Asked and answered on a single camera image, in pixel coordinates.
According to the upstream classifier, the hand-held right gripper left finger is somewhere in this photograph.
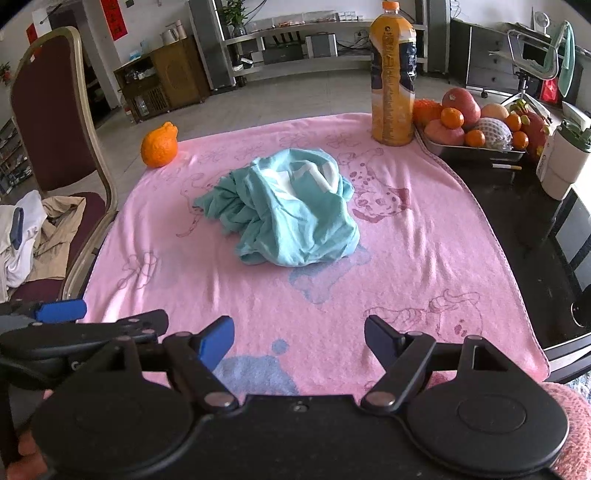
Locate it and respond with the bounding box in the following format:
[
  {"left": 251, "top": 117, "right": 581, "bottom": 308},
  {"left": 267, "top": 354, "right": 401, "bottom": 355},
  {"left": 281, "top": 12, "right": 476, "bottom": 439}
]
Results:
[{"left": 95, "top": 316, "right": 239, "bottom": 413}]

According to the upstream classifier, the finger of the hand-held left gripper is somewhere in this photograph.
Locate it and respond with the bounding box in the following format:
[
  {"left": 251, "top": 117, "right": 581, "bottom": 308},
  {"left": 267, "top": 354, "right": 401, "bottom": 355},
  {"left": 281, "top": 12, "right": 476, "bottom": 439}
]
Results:
[
  {"left": 0, "top": 299, "right": 88, "bottom": 329},
  {"left": 0, "top": 309, "right": 170, "bottom": 365}
]

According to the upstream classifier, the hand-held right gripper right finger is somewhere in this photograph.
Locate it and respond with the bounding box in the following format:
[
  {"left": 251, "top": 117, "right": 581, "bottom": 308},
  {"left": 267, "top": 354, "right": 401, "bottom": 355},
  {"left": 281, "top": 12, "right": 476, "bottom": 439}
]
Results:
[{"left": 360, "top": 315, "right": 512, "bottom": 412}]

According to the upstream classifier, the teal shirt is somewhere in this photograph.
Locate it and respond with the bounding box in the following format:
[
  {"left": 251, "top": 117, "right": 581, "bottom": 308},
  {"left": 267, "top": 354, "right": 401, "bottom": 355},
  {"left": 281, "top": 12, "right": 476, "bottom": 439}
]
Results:
[{"left": 193, "top": 148, "right": 361, "bottom": 267}]

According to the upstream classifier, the person's left hand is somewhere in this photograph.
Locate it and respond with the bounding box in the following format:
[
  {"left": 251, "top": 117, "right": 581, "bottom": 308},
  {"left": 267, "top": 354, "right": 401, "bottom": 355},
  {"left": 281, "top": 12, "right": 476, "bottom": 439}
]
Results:
[{"left": 16, "top": 388, "right": 56, "bottom": 469}]

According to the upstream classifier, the white clothing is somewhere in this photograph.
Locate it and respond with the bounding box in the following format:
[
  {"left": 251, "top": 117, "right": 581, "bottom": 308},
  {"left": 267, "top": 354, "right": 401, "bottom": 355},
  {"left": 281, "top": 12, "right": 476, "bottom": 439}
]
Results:
[{"left": 0, "top": 190, "right": 48, "bottom": 302}]

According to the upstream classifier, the pink printed blanket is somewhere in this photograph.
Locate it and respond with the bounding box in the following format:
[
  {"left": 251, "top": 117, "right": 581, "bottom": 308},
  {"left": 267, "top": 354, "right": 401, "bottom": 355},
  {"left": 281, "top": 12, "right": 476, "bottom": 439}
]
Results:
[{"left": 78, "top": 113, "right": 550, "bottom": 398}]

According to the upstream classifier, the metal storage rack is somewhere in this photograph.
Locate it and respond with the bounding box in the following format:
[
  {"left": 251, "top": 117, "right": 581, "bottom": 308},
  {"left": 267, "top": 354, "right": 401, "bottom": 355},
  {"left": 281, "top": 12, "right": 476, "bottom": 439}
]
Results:
[{"left": 0, "top": 115, "right": 38, "bottom": 195}]

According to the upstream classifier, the large bumpy orange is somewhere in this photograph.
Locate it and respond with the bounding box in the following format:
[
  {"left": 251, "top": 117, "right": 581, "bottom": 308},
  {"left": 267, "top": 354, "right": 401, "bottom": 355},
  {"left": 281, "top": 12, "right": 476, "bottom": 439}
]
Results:
[{"left": 141, "top": 121, "right": 180, "bottom": 169}]

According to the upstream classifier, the metal fruit tray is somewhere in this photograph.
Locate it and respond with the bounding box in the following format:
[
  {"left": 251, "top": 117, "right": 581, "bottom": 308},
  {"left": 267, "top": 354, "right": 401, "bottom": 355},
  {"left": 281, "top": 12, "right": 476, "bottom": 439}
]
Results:
[{"left": 414, "top": 124, "right": 532, "bottom": 162}]

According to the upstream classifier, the person's pink knit clothing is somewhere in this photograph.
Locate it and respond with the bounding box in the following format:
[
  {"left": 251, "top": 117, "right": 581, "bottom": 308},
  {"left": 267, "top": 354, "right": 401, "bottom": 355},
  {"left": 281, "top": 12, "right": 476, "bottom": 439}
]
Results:
[{"left": 540, "top": 381, "right": 591, "bottom": 480}]

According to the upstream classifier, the pink apple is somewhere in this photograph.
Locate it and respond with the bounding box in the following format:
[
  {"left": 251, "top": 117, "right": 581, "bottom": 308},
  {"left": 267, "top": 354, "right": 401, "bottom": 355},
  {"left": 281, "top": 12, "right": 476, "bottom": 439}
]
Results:
[{"left": 425, "top": 119, "right": 466, "bottom": 147}]

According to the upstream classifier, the orange mesh bag of fruit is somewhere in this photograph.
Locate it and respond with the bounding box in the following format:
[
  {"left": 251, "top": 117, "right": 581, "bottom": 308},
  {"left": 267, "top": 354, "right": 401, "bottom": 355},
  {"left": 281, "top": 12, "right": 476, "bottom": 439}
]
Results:
[{"left": 412, "top": 98, "right": 445, "bottom": 128}]

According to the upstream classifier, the orange juice bottle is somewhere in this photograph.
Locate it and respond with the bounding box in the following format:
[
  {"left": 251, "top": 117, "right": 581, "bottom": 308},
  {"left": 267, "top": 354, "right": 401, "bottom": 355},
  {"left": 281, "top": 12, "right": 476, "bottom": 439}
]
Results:
[{"left": 369, "top": 0, "right": 417, "bottom": 147}]

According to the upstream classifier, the fruit in white foam net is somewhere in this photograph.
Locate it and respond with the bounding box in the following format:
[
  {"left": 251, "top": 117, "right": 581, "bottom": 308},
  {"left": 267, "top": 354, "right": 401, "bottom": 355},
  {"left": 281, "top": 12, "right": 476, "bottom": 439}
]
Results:
[{"left": 473, "top": 117, "right": 514, "bottom": 151}]

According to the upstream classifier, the white cup with green lid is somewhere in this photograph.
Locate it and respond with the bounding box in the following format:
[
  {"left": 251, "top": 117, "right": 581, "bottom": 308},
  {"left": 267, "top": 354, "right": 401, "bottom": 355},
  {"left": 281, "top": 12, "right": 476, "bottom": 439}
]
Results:
[{"left": 536, "top": 102, "right": 591, "bottom": 201}]

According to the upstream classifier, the large red apple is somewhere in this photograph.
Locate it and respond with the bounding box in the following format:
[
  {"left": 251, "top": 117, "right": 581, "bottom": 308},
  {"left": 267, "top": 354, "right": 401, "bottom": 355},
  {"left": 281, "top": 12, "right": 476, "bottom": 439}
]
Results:
[{"left": 442, "top": 88, "right": 482, "bottom": 130}]

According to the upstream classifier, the pale yellow apple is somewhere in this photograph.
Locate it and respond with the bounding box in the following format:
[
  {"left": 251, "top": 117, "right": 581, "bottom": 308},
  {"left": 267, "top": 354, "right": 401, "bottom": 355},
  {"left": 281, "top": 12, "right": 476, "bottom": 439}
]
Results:
[{"left": 480, "top": 103, "right": 511, "bottom": 122}]

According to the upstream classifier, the red dragon fruit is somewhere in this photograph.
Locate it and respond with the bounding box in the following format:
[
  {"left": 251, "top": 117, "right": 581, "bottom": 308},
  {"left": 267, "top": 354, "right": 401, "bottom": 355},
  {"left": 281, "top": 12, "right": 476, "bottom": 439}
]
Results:
[{"left": 507, "top": 98, "right": 553, "bottom": 163}]

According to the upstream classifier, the brown wooden cabinet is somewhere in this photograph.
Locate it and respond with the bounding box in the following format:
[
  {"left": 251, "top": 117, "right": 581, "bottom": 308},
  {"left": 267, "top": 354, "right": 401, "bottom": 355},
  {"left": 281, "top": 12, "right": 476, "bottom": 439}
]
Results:
[{"left": 113, "top": 36, "right": 211, "bottom": 123}]

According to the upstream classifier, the grey curved media shelf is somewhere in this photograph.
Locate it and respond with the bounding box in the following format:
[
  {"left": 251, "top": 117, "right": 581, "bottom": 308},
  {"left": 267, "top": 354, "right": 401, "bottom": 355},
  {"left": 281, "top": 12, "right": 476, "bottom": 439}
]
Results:
[{"left": 224, "top": 18, "right": 428, "bottom": 80}]

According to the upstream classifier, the black router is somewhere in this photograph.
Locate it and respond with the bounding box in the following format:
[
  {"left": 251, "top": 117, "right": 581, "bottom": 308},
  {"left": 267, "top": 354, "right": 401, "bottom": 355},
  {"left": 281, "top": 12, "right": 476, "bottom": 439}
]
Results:
[{"left": 263, "top": 37, "right": 305, "bottom": 65}]

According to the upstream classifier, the small grey speaker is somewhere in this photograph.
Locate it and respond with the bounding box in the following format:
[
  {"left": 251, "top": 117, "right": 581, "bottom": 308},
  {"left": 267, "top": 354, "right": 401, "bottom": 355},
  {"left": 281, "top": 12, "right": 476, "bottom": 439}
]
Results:
[{"left": 305, "top": 34, "right": 338, "bottom": 59}]

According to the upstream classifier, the black drawer cabinet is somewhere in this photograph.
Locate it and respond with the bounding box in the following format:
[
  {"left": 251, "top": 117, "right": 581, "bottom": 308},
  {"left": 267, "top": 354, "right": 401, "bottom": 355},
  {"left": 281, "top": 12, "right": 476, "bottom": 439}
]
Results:
[{"left": 450, "top": 18, "right": 523, "bottom": 94}]

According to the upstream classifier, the metal office chair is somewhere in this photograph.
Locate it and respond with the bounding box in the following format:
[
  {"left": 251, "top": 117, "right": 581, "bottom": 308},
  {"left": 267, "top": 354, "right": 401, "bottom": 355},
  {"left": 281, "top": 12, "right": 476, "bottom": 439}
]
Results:
[{"left": 480, "top": 21, "right": 578, "bottom": 100}]

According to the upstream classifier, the green potted plant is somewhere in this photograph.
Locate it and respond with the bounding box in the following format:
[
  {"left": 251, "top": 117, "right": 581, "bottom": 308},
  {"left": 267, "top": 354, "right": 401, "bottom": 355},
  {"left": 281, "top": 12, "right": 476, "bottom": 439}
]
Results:
[{"left": 223, "top": 0, "right": 250, "bottom": 38}]

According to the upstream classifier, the green cloth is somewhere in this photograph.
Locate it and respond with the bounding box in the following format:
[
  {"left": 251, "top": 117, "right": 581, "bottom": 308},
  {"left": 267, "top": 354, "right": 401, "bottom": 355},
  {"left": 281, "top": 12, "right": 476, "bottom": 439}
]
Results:
[{"left": 556, "top": 20, "right": 576, "bottom": 98}]

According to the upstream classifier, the dark blue strap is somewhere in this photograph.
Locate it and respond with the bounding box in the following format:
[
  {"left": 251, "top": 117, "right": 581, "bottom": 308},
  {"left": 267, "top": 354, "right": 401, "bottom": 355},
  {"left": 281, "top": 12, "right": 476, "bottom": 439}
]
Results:
[{"left": 10, "top": 207, "right": 25, "bottom": 251}]

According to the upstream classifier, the maroon chair with gold frame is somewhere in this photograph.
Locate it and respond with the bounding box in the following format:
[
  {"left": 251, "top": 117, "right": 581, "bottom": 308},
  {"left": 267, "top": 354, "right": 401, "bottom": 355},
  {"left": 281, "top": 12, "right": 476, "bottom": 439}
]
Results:
[{"left": 9, "top": 26, "right": 119, "bottom": 303}]

